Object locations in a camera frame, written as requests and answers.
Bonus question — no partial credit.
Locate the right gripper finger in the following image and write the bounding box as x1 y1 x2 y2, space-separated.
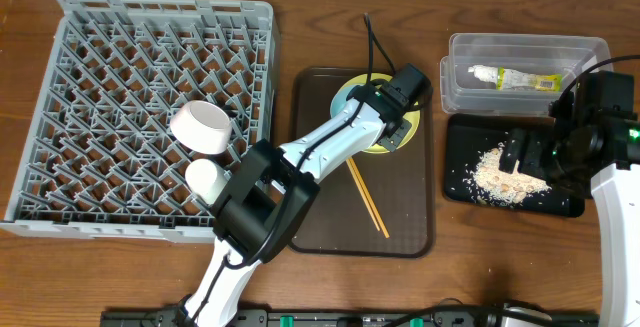
518 131 549 177
499 128 526 174

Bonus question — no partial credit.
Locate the yellow plate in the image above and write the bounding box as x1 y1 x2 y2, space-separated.
336 74 421 154

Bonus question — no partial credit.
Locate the rice food waste pile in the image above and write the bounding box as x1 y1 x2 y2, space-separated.
462 142 551 207

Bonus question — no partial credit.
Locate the green snack wrapper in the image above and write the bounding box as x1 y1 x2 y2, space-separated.
467 65 563 92

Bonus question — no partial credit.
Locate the white cup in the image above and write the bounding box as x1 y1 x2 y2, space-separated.
185 159 228 205

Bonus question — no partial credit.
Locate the pink bowl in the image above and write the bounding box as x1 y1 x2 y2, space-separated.
170 100 232 155

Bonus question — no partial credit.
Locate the light blue bowl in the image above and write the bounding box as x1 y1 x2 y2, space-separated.
330 86 353 118

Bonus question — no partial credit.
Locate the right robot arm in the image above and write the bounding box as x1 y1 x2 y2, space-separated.
499 71 639 326

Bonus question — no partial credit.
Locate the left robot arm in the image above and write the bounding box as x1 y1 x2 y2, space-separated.
170 64 433 326

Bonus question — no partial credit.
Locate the black waste tray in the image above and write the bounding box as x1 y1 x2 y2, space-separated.
442 113 586 219

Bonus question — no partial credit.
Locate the left wooden chopstick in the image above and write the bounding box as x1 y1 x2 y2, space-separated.
346 158 381 231

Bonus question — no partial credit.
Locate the wooden chopstick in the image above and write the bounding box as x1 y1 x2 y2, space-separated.
357 167 390 239
346 158 381 231

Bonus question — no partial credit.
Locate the right wooden chopstick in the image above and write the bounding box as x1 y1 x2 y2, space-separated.
357 167 390 239

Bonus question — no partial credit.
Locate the brown serving tray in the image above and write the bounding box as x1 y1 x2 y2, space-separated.
282 66 436 259

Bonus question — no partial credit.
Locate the clear plastic bin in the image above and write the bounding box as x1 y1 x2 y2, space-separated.
440 33 611 117

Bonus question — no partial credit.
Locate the grey dish rack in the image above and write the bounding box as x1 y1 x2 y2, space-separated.
1 0 280 243

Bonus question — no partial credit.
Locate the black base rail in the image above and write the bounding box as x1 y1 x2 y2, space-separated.
99 299 600 327

